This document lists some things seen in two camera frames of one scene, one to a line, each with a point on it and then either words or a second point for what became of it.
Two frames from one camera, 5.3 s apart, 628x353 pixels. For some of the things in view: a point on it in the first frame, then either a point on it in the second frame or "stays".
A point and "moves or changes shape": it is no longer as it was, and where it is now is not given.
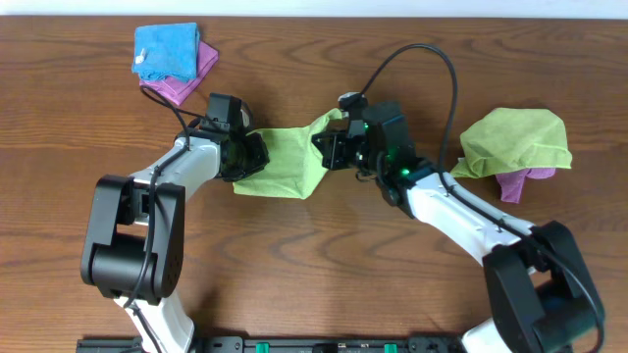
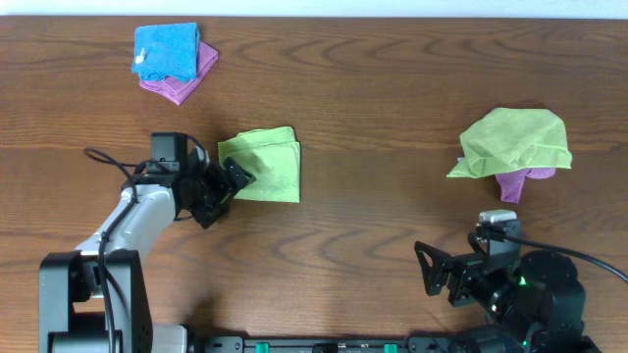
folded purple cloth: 177,91 stays
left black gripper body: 256,154 to 216,186
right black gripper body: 340,151 to 454,276
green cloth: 293,164 moves or changes shape
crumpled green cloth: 512,139 stays
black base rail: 325,344 stays
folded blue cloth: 166,52 stays
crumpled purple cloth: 511,183 stays
